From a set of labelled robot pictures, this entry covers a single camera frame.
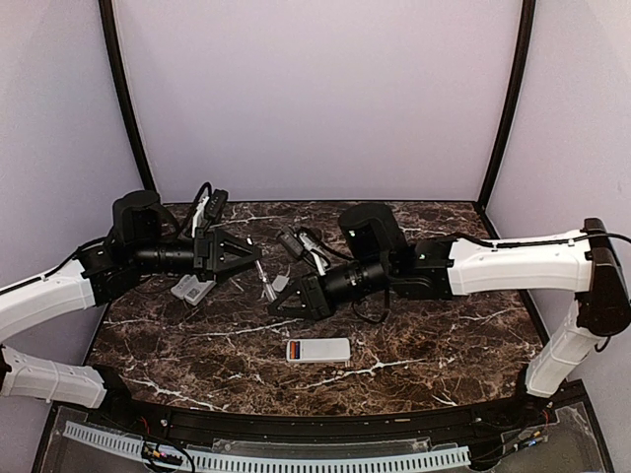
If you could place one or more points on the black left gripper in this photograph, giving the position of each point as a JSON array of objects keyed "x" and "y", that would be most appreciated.
[{"x": 209, "y": 247}]

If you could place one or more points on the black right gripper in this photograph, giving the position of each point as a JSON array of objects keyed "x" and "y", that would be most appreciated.
[{"x": 312, "y": 294}]

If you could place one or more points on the white battery cover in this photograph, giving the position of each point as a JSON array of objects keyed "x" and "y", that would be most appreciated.
[{"x": 280, "y": 283}]

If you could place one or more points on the clear handled screwdriver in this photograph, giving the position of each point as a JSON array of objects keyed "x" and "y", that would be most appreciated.
[{"x": 268, "y": 290}]

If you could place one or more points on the white remote control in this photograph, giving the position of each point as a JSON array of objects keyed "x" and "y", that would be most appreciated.
[{"x": 323, "y": 350}]

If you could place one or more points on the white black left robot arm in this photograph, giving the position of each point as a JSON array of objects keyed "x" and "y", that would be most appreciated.
[{"x": 145, "y": 239}]

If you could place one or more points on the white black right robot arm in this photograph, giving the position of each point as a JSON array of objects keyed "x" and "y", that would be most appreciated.
[{"x": 582, "y": 262}]

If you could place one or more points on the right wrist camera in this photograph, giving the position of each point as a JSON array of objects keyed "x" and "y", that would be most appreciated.
[{"x": 292, "y": 244}]

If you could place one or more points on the white slotted cable duct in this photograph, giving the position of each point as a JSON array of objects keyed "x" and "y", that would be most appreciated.
[{"x": 199, "y": 459}]

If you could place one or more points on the black front rail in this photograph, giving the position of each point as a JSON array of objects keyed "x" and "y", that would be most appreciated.
[{"x": 478, "y": 423}]

